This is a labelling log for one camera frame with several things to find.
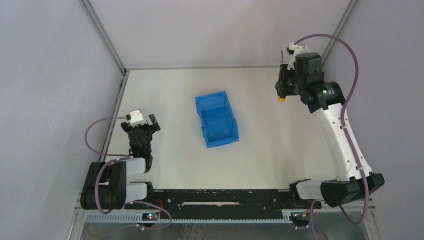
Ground orange black screwdriver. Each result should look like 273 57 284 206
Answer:
275 50 286 102

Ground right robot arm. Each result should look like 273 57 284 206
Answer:
275 52 385 207

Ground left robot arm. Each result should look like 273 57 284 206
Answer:
80 110 161 215

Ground blue plastic bin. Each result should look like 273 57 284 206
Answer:
195 91 239 149

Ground small electronics board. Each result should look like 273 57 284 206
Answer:
142 212 160 221

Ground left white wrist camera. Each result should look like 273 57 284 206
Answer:
126 109 148 127

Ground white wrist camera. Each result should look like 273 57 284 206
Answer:
126 109 148 127
286 42 310 71

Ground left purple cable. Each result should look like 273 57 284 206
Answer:
84 115 173 231

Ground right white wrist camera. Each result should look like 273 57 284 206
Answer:
286 42 310 71

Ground grey cable duct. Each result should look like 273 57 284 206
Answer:
85 211 292 224

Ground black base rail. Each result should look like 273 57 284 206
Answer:
124 189 312 219

